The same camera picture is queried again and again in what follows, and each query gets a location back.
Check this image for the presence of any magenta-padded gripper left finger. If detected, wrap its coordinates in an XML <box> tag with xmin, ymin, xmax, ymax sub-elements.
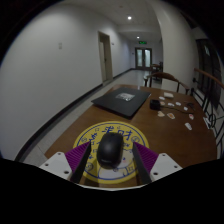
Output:
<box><xmin>39</xmin><ymin>141</ymin><xmax>93</xmax><ymax>184</ymax></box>

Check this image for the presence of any dark window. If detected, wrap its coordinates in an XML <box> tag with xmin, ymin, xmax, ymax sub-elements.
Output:
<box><xmin>196</xmin><ymin>39</ymin><xmax>221</xmax><ymax>101</ymax></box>

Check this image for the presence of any white side door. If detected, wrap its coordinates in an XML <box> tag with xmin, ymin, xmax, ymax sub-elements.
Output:
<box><xmin>97</xmin><ymin>31</ymin><xmax>114</xmax><ymax>84</ymax></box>

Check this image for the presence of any brown wooden chair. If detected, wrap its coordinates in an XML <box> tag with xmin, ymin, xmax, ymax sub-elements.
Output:
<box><xmin>143</xmin><ymin>71</ymin><xmax>190</xmax><ymax>95</ymax></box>

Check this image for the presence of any glass double door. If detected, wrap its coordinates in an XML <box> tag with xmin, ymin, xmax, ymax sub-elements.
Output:
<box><xmin>134</xmin><ymin>47</ymin><xmax>153</xmax><ymax>70</ymax></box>

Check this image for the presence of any black cable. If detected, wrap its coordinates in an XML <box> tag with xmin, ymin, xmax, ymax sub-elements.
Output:
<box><xmin>160</xmin><ymin>102</ymin><xmax>214</xmax><ymax>126</ymax></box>

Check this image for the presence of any round yellow printed mouse pad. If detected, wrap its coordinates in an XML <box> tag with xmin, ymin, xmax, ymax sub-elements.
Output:
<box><xmin>72</xmin><ymin>120</ymin><xmax>150</xmax><ymax>185</ymax></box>

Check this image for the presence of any black railing with wooden handrail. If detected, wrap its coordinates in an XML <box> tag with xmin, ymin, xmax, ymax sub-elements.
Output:
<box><xmin>193</xmin><ymin>68</ymin><xmax>224</xmax><ymax>158</ymax></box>

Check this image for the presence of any black computer mouse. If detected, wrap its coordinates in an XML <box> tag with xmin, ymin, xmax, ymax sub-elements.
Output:
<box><xmin>96</xmin><ymin>132</ymin><xmax>125</xmax><ymax>169</ymax></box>

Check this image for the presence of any closed black laptop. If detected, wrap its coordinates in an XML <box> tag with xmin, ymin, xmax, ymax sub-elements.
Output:
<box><xmin>91</xmin><ymin>86</ymin><xmax>152</xmax><ymax>119</ymax></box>

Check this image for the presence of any small black box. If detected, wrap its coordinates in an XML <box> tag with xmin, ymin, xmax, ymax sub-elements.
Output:
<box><xmin>149</xmin><ymin>99</ymin><xmax>162</xmax><ymax>111</ymax></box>

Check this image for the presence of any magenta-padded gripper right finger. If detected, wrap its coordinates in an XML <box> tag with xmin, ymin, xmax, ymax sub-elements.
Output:
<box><xmin>132</xmin><ymin>141</ymin><xmax>184</xmax><ymax>185</ymax></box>

